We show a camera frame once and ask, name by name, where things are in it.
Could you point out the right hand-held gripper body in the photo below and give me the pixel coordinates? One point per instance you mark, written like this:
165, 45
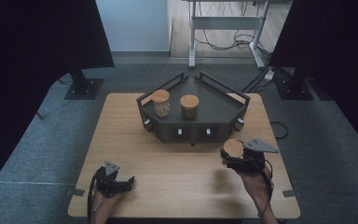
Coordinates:
254, 158

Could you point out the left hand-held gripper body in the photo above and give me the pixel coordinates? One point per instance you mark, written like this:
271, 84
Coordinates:
105, 182

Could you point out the glass jar with dark contents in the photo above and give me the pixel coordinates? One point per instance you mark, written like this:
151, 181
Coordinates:
233, 147

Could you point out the black corner shelf rack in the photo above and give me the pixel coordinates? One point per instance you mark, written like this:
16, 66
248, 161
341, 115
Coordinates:
217, 105

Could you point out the glass jar with green contents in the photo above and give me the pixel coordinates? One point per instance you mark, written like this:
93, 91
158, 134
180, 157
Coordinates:
189, 107

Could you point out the glass jar with pale beans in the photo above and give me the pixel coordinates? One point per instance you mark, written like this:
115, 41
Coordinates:
161, 104

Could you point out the person's left hand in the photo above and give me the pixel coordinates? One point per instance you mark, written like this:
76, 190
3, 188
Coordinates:
105, 202

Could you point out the person's right hand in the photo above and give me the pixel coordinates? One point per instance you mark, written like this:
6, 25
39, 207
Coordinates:
256, 186

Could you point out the black stand base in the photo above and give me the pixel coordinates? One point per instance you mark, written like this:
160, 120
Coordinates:
295, 88
85, 88

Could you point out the white power strip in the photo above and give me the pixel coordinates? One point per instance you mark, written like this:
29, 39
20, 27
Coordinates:
269, 74

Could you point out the brown wooden stick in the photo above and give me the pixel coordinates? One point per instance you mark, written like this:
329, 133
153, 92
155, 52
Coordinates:
39, 115

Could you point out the white desk frame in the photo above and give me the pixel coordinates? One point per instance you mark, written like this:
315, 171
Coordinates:
227, 23

